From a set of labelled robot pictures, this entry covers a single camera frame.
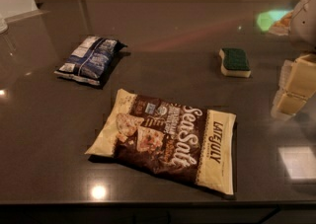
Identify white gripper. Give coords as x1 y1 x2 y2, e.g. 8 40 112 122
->
279 0 316 98

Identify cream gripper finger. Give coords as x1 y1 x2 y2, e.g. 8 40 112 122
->
271 90 306 120

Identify green and yellow sponge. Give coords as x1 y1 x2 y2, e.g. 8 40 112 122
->
219 47 251 78

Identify brown Sea Salt chip bag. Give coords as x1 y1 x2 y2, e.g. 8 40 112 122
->
86 89 236 195

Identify blue chip bag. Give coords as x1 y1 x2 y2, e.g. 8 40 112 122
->
54 36 125 86

